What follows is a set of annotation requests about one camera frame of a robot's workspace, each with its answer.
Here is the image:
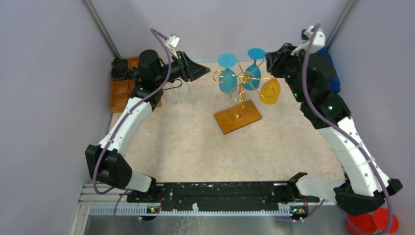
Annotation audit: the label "orange compartment tray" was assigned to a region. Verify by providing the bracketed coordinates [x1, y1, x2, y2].
[110, 75, 143, 113]

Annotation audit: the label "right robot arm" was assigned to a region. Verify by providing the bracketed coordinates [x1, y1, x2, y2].
[265, 43, 403, 216]

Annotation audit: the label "blue plastic wine glass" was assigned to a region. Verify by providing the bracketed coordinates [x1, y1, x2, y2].
[217, 53, 237, 94]

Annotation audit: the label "blue cloth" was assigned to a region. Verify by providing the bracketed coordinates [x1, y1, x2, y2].
[317, 47, 341, 94]

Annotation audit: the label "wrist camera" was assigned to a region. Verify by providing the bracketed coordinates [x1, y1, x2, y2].
[291, 26, 326, 55]
[164, 34, 180, 59]

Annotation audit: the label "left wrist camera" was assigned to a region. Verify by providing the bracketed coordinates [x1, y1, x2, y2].
[164, 34, 180, 59]

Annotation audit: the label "gold wire glass rack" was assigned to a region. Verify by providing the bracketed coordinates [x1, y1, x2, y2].
[213, 60, 275, 135]

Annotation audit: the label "black mounting base rail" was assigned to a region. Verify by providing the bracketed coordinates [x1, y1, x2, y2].
[127, 181, 319, 212]

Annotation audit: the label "red plastic wine glass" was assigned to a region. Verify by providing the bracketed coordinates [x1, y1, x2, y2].
[345, 208, 389, 235]

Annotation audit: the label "black parts in tray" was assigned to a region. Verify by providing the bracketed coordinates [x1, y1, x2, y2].
[111, 57, 139, 81]

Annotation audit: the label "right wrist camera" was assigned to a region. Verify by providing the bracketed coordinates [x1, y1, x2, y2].
[291, 26, 326, 55]

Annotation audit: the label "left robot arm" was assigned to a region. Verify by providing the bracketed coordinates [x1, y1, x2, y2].
[85, 49, 210, 194]

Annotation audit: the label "yellow plastic wine glass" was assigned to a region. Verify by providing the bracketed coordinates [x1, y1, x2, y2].
[259, 78, 281, 105]

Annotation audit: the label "clear ribbed wine glass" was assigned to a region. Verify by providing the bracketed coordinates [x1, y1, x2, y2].
[162, 83, 178, 105]

